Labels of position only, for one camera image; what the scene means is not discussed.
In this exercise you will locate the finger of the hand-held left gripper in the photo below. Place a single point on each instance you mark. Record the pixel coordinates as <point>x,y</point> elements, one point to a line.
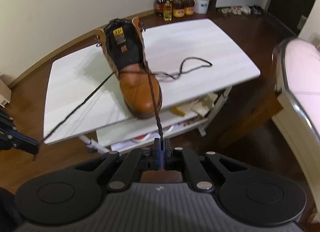
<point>25,140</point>
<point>7,120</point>

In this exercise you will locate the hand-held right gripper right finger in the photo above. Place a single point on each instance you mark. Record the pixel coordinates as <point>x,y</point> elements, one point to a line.
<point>167,158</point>

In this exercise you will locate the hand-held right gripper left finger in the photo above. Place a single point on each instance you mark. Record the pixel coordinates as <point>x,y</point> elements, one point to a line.
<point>157,158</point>

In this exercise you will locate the dark brown shoelace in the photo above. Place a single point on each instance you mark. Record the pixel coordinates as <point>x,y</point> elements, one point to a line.
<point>152,92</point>

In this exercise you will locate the tan leather boot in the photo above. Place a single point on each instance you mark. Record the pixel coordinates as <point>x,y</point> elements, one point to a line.
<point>136,89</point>

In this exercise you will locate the row of light shoes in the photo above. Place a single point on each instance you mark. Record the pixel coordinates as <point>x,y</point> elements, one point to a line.
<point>240,10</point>

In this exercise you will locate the yellow banana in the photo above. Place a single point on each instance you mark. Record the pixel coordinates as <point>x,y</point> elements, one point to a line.
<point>178,110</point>

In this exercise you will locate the white crumpled bag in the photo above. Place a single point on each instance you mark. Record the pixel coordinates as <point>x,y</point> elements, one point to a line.
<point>203,103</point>

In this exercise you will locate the group of cooking oil bottles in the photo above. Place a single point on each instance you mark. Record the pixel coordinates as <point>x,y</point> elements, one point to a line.
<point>177,6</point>

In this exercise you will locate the white desk with glass top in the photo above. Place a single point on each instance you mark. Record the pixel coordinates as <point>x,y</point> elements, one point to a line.
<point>302,72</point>

